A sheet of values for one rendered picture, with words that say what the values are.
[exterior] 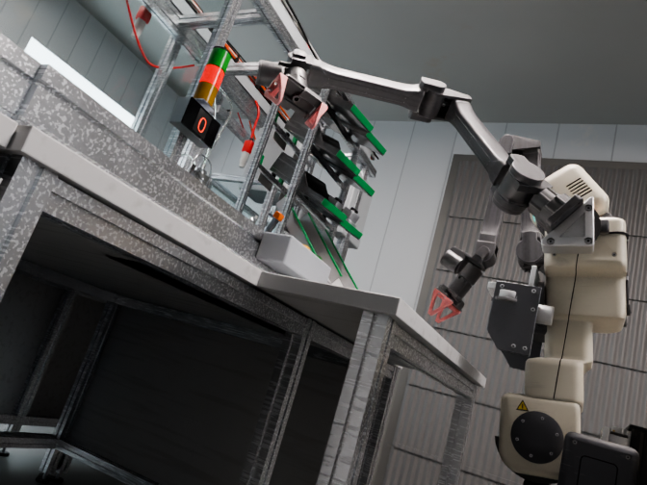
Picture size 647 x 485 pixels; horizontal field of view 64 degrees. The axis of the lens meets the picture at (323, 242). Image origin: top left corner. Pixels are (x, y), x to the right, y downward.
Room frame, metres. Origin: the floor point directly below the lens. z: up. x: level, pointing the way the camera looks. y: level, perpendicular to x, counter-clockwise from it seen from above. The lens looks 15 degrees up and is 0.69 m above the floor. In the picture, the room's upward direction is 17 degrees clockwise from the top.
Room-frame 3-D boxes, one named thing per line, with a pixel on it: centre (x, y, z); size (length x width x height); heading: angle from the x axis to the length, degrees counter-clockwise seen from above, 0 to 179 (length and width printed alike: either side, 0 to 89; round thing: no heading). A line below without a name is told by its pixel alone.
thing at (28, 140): (1.50, 0.59, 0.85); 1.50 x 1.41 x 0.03; 152
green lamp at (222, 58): (1.18, 0.39, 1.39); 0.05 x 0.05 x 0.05
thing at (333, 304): (1.36, -0.06, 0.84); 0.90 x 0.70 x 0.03; 150
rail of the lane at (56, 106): (0.97, 0.19, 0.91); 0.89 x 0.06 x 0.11; 152
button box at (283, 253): (1.11, 0.04, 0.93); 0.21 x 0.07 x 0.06; 152
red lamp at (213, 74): (1.18, 0.39, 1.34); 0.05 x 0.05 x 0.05
